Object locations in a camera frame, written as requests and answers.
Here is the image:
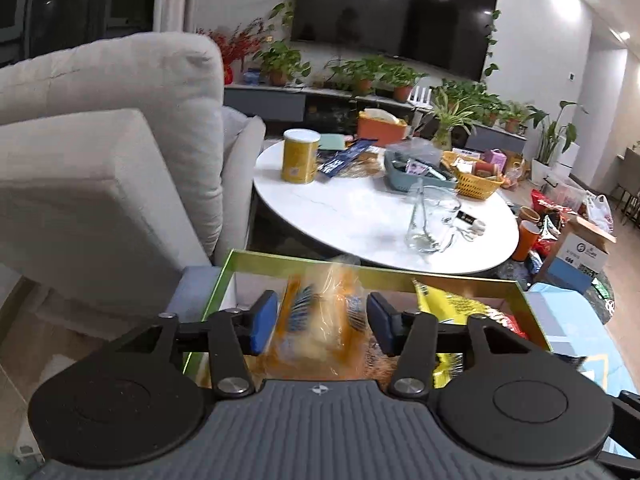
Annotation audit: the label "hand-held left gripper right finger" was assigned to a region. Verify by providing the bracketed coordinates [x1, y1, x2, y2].
[366, 291, 557, 401]

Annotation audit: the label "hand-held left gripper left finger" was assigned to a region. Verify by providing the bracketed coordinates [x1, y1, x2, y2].
[85, 289, 280, 400]

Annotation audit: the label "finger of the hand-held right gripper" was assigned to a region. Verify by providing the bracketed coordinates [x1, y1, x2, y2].
[606, 391, 640, 412]
[597, 451, 640, 472]

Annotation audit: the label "green cardboard box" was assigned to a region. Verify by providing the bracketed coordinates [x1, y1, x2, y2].
[182, 248, 554, 392]

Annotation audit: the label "orange pastry packet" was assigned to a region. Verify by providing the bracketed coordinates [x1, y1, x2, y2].
[259, 255, 402, 394]

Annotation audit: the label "yellow snack packet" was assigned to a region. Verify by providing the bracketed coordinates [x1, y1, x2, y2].
[412, 279, 529, 389]

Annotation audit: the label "glass pitcher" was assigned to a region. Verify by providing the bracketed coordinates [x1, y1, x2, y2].
[405, 184, 464, 256]

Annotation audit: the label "round white table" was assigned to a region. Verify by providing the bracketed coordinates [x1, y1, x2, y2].
[252, 137, 521, 276]

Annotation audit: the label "blue-grey plastic basket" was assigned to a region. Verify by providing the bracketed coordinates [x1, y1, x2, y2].
[383, 142, 459, 194]

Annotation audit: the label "cardboard box with blue label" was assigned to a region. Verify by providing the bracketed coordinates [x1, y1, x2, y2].
[537, 214, 617, 294]

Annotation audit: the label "orange cup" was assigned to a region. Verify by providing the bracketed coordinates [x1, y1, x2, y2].
[513, 219, 542, 261]

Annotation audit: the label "yellow woven basket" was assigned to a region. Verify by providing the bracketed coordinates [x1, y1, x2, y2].
[442, 150, 505, 200]

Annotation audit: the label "yellow can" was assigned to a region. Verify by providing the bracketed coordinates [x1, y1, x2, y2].
[281, 128, 322, 184]

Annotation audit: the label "dark blue snack packet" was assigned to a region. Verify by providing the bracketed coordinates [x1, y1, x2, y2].
[317, 137, 374, 179]

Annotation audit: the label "orange tissue box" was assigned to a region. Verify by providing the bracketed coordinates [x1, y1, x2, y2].
[356, 108, 412, 147]

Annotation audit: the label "white plastic bag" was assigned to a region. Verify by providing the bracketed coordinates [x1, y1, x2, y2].
[582, 193, 615, 234]

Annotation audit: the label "pink carton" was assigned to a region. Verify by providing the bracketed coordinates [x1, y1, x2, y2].
[483, 148, 508, 177]

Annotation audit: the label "red snack bags pile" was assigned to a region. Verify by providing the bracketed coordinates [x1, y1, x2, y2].
[529, 188, 566, 241]

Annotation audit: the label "spider plant in glass vase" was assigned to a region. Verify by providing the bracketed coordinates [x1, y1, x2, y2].
[424, 94, 479, 151]

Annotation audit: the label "grey armchair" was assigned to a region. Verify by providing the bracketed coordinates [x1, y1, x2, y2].
[0, 31, 267, 342]

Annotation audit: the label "clear storage bin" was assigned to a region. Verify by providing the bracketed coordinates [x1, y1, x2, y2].
[544, 179, 586, 211]

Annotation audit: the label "grey tv cabinet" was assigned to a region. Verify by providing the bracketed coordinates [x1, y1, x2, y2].
[223, 82, 529, 141]

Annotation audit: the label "grey dining chair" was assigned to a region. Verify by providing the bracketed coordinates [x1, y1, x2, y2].
[612, 147, 640, 216]

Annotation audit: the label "white router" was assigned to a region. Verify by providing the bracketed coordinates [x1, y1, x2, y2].
[408, 85, 435, 111]

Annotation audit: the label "potted green plant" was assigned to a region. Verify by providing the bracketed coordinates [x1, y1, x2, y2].
[379, 62, 429, 103]
[324, 57, 386, 96]
[252, 39, 312, 87]
[434, 79, 506, 126]
[499, 101, 531, 135]

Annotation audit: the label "tall plant in white pot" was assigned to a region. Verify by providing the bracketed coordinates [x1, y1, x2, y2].
[524, 100, 589, 184]

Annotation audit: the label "red berry branches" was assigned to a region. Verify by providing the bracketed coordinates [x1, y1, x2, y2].
[197, 19, 271, 86]

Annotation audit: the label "trailing vine plant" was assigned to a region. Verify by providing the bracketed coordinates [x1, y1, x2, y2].
[269, 0, 502, 82]

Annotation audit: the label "dark framed window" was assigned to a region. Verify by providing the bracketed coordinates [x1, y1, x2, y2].
[0, 0, 161, 69]

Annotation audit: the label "wall television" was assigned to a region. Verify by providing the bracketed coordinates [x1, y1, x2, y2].
[290, 0, 500, 83]

